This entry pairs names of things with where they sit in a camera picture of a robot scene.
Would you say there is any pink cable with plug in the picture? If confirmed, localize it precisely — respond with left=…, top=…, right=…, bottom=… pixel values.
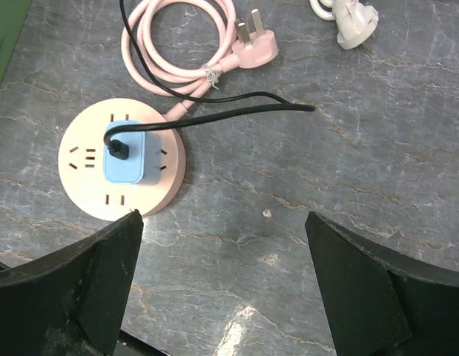
left=120, top=0, right=280, bottom=123

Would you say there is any pink round socket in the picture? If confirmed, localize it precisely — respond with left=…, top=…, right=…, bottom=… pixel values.
left=58, top=98, right=186, bottom=221

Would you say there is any blue charger plug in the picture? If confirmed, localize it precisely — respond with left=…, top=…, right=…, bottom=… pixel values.
left=103, top=131, right=163, bottom=185

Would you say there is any white cable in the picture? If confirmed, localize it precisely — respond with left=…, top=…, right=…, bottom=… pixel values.
left=309, top=0, right=380, bottom=51

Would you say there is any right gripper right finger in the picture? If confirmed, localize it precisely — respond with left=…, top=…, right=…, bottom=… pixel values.
left=305, top=211, right=459, bottom=355

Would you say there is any black thin usb cable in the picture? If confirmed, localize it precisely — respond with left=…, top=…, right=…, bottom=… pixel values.
left=102, top=0, right=317, bottom=162

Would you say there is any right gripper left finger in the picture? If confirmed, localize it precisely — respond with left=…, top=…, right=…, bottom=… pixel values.
left=0, top=210, right=143, bottom=355

